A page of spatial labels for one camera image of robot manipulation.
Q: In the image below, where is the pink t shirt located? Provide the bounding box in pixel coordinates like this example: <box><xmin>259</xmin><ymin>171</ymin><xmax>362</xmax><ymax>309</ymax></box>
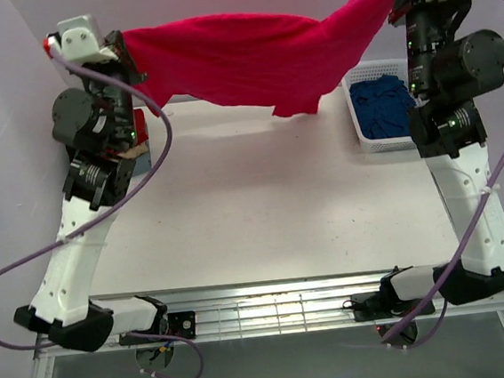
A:
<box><xmin>124</xmin><ymin>0</ymin><xmax>395</xmax><ymax>117</ymax></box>

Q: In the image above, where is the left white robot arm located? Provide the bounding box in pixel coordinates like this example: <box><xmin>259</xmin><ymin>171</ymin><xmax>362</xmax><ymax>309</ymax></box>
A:
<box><xmin>13</xmin><ymin>77</ymin><xmax>166</xmax><ymax>352</ymax></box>

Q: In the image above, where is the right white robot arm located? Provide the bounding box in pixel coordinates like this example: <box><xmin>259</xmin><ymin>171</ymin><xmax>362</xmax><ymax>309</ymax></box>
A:
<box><xmin>378</xmin><ymin>0</ymin><xmax>504</xmax><ymax>307</ymax></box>

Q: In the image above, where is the folded dark red shirt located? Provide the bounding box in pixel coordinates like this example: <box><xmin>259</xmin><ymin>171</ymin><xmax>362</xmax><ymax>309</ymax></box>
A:
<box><xmin>133</xmin><ymin>109</ymin><xmax>148</xmax><ymax>144</ymax></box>

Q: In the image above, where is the folded beige shirt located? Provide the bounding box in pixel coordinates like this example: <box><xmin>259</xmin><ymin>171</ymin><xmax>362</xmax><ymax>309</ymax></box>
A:
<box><xmin>118</xmin><ymin>142</ymin><xmax>149</xmax><ymax>160</ymax></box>

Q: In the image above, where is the folded light blue shirt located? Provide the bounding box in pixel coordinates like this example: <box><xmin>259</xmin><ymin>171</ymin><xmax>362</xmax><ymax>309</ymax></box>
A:
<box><xmin>132</xmin><ymin>150</ymin><xmax>152</xmax><ymax>176</ymax></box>

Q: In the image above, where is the white plastic basket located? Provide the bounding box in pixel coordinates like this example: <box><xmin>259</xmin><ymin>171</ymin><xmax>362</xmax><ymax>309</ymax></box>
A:
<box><xmin>341</xmin><ymin>59</ymin><xmax>415</xmax><ymax>153</ymax></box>

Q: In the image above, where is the dark blue t shirt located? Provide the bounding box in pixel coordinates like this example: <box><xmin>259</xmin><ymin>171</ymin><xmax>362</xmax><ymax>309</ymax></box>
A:
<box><xmin>349</xmin><ymin>75</ymin><xmax>415</xmax><ymax>140</ymax></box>

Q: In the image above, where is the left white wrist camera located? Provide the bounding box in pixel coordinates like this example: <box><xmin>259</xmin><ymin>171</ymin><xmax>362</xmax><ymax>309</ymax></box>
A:
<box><xmin>43</xmin><ymin>14</ymin><xmax>118</xmax><ymax>65</ymax></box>

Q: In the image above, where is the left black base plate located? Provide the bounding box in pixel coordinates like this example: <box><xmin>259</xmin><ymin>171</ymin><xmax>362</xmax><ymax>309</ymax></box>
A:
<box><xmin>118</xmin><ymin>311</ymin><xmax>196</xmax><ymax>346</ymax></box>

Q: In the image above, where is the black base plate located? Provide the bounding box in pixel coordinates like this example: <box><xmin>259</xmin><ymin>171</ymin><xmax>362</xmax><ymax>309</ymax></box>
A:
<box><xmin>118</xmin><ymin>311</ymin><xmax>196</xmax><ymax>346</ymax></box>
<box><xmin>342</xmin><ymin>293</ymin><xmax>421</xmax><ymax>322</ymax></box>

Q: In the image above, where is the aluminium rail frame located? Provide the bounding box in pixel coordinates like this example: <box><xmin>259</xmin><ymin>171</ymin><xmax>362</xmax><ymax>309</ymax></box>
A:
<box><xmin>18</xmin><ymin>149</ymin><xmax>504</xmax><ymax>361</ymax></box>

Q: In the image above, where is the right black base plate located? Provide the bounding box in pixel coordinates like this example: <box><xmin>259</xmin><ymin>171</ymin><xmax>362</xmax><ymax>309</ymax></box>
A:
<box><xmin>342</xmin><ymin>293</ymin><xmax>421</xmax><ymax>322</ymax></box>

